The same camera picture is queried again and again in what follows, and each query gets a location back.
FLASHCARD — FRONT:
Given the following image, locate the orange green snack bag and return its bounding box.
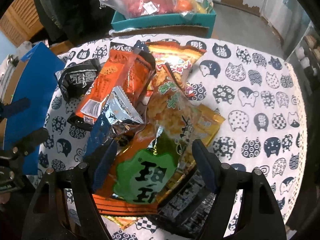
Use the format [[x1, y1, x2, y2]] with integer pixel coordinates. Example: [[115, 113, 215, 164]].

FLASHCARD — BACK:
[[93, 124, 191, 217]]

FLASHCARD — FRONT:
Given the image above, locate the red yellow fries snack bag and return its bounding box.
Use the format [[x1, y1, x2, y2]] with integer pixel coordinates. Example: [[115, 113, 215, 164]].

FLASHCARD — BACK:
[[146, 41, 207, 98]]

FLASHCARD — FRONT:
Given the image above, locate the black snack packet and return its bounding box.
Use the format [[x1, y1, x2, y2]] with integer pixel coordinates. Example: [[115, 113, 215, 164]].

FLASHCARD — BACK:
[[55, 60, 101, 102], [147, 168, 215, 238]]

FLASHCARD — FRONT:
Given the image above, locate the orange octopus snack bag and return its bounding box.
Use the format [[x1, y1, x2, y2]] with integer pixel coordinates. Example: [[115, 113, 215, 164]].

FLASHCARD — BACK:
[[75, 42, 155, 125]]

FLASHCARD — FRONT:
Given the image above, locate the brown cardboard flap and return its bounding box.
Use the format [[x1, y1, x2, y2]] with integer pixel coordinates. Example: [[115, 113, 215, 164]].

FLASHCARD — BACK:
[[109, 25, 212, 38]]

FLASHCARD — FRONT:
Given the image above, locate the silver blue foil bag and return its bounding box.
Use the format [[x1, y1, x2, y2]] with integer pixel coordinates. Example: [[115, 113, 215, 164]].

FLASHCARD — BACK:
[[84, 86, 144, 157]]

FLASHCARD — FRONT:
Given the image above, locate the wooden louvered door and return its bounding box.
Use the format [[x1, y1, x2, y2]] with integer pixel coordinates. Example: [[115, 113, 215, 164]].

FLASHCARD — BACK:
[[1, 0, 44, 47]]

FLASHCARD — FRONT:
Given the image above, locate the teal cardboard tray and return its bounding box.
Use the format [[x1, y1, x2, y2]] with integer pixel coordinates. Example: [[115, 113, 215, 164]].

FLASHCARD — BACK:
[[111, 11, 216, 32]]

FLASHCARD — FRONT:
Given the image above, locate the dark hanging jacket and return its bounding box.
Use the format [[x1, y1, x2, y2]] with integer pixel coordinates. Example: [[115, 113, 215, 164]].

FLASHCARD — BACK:
[[34, 0, 114, 46]]

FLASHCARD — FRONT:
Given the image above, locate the long yellow chips pack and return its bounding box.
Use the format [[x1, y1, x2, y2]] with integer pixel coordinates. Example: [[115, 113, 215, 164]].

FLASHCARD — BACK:
[[194, 104, 225, 146]]

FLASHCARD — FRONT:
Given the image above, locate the green rice cracker bag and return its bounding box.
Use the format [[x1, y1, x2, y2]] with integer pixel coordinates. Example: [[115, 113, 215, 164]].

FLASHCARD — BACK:
[[146, 80, 200, 173]]

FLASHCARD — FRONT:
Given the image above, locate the cat pattern tablecloth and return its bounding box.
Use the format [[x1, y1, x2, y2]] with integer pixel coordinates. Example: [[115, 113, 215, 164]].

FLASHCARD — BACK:
[[34, 34, 306, 239]]

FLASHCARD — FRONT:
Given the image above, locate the person's left hand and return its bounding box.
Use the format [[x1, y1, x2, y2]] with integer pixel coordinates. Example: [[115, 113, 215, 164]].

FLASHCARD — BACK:
[[0, 193, 10, 204]]

